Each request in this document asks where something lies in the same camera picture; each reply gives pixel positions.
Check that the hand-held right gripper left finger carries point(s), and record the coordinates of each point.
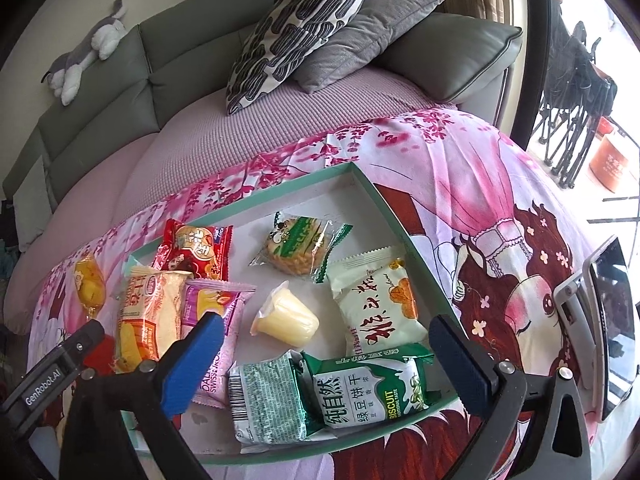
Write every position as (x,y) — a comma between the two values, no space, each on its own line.
(195,360)

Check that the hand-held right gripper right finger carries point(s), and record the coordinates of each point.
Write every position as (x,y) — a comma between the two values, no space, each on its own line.
(460,370)

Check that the purple swiss roll packet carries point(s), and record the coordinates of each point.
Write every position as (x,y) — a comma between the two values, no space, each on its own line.
(210,305)

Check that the orange cake packet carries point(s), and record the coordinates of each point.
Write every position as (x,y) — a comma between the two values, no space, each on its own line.
(145,315)

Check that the green biscuit packet with barcode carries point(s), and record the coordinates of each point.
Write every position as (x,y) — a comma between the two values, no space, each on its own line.
(265,400)

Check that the green and white biscuit packet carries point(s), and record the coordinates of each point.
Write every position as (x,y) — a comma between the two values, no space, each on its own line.
(375,390)

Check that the pale yellow jelly cup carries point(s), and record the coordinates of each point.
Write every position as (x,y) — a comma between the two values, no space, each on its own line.
(285,320)

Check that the red zigzag-edged biscuit packet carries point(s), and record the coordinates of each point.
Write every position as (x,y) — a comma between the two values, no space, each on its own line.
(192,252)

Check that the teal-edged cardboard tray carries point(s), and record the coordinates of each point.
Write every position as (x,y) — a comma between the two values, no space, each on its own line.
(250,220)

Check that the clear packet of round biscuits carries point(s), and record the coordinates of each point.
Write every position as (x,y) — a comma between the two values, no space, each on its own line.
(300,245)

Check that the cream packet with orange leaf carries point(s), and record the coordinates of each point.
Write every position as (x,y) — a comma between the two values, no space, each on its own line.
(375,310)

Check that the yellow snack packet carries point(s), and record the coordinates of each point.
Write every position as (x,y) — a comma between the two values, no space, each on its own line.
(90,280)

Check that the smartphone in holder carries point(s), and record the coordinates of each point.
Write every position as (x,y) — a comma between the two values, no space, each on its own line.
(605,330)

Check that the pink printed blanket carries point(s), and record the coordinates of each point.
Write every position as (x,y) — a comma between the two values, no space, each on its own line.
(475,185)

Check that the light grey cushion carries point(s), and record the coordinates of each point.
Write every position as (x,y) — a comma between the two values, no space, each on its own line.
(32,200)

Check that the pink ribbed sofa cover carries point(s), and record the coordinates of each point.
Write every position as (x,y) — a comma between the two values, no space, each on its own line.
(200,150)

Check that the orange bucket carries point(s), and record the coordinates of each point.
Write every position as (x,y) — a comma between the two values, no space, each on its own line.
(612,160)

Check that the black folding chair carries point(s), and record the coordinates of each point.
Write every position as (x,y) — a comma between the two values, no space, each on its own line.
(575,100)

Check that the grey-green leather sofa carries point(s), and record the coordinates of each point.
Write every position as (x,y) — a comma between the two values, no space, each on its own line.
(200,60)

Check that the grey and white plush cat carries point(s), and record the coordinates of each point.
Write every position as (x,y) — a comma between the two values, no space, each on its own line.
(85,55)

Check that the grey pillow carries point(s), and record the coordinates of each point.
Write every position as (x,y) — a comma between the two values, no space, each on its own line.
(365,40)

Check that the black and white patterned pillow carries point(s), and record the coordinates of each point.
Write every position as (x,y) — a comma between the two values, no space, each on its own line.
(300,30)

